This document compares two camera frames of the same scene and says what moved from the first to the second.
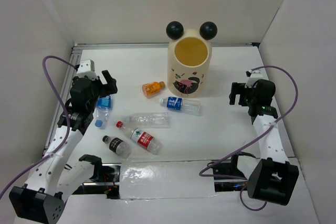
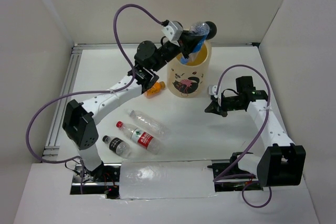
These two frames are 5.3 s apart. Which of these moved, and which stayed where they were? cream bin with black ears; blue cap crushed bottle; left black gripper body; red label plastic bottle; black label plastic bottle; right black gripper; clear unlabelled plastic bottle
Moved: right black gripper; left black gripper body; blue cap crushed bottle; clear unlabelled plastic bottle
Stayed: cream bin with black ears; black label plastic bottle; red label plastic bottle
